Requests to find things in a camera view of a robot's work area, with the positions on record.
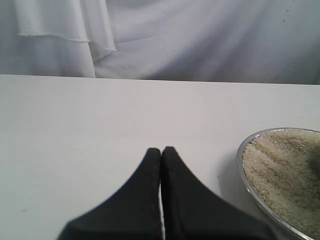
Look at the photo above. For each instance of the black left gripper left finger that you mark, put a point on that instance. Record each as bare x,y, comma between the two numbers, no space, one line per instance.
131,213

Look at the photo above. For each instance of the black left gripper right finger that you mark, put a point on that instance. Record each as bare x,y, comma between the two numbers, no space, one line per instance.
193,212

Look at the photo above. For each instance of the round metal rice plate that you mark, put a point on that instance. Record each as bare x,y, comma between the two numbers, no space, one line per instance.
280,169

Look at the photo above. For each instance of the white backdrop cloth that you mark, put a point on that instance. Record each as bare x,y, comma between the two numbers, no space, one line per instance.
251,41

